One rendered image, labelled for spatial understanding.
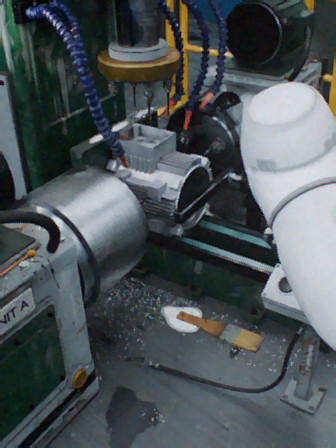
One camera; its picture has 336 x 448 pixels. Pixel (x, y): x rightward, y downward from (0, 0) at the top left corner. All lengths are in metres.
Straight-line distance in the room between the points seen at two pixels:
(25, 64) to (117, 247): 0.46
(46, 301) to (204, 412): 0.39
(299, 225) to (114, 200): 0.59
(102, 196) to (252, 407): 0.49
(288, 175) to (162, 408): 0.66
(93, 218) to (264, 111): 0.53
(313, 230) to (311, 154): 0.08
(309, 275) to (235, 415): 0.62
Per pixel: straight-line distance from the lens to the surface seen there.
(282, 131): 0.54
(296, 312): 0.95
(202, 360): 1.18
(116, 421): 1.09
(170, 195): 1.23
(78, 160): 1.26
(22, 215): 0.78
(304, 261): 0.51
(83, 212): 1.01
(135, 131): 1.36
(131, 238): 1.07
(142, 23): 1.19
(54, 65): 1.32
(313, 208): 0.53
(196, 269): 1.31
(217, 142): 1.43
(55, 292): 0.92
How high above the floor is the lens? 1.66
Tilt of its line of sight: 32 degrees down
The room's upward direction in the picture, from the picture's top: 2 degrees counter-clockwise
